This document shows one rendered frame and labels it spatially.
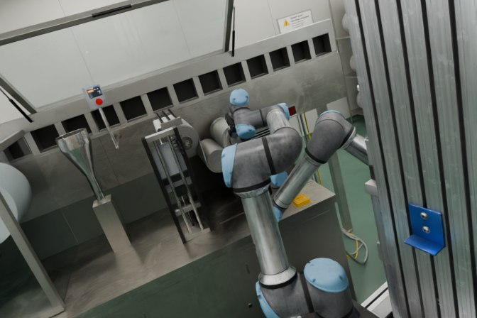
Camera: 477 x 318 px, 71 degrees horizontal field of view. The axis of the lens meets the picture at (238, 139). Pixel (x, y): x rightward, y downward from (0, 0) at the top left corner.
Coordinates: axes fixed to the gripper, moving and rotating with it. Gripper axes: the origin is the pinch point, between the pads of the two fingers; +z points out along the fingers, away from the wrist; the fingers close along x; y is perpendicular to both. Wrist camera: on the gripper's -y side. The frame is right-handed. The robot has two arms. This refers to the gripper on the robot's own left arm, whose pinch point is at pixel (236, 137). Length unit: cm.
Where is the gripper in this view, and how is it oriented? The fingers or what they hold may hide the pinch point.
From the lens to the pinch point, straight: 164.6
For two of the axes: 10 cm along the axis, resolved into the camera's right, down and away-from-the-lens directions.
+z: -0.6, 4.2, 9.0
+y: -4.2, -8.3, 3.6
